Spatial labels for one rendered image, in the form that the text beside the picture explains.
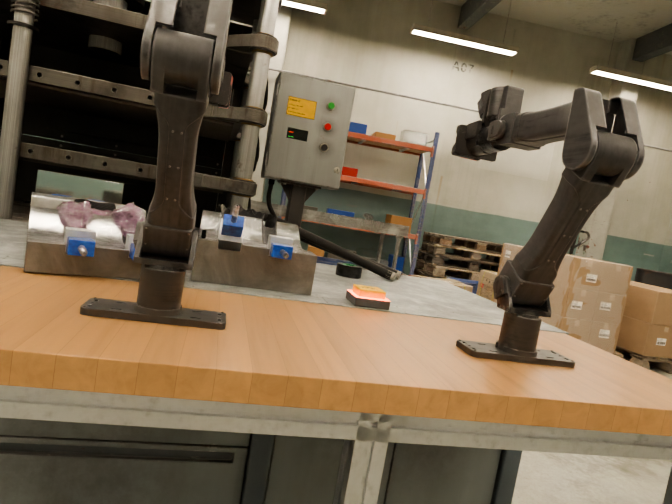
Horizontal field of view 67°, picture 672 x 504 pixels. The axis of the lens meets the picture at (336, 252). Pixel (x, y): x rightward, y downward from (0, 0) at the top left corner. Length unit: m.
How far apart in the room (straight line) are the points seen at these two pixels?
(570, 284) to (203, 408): 4.30
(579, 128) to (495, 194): 7.69
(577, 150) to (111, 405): 0.71
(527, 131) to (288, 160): 1.17
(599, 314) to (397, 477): 3.84
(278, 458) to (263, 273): 0.42
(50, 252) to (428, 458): 0.95
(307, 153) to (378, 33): 6.37
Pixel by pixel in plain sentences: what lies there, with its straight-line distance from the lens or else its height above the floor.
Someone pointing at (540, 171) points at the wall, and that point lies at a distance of 8.86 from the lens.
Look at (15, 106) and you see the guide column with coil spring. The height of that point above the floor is 1.15.
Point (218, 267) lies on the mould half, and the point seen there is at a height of 0.84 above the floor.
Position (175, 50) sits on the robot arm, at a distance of 0.66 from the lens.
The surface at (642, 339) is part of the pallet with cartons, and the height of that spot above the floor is 0.28.
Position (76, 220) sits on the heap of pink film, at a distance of 1.18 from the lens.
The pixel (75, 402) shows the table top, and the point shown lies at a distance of 0.68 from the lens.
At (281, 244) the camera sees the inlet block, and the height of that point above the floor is 0.90.
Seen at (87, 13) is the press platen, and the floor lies 1.50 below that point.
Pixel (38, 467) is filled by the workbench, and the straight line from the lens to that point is 1.28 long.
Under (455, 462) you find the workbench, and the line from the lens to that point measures 1.40.
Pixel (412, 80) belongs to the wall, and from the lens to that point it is 8.24.
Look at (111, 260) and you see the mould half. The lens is 1.05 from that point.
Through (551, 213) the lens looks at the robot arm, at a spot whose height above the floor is 1.05.
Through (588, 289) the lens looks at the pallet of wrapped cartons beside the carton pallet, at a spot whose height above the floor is 0.67.
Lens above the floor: 1.00
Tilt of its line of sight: 5 degrees down
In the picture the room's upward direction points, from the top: 10 degrees clockwise
